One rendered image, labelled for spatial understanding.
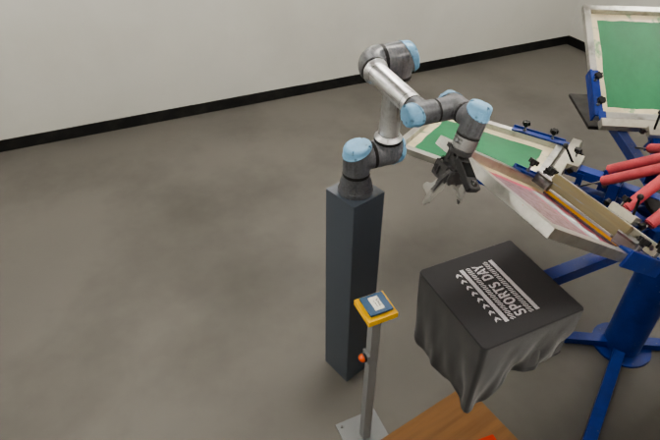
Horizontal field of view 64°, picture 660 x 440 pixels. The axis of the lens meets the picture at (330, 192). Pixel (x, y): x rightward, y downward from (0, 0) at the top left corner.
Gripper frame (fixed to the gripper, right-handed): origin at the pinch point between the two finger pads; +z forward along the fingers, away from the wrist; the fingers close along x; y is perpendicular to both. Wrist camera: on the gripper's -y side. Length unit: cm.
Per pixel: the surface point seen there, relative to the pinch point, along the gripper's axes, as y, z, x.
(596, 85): 82, -25, -163
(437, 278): 15, 47, -31
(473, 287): 5, 44, -42
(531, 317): -17, 41, -52
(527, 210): -18.7, -10.8, -14.9
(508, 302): -7, 41, -49
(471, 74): 350, 54, -332
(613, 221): -13, -1, -74
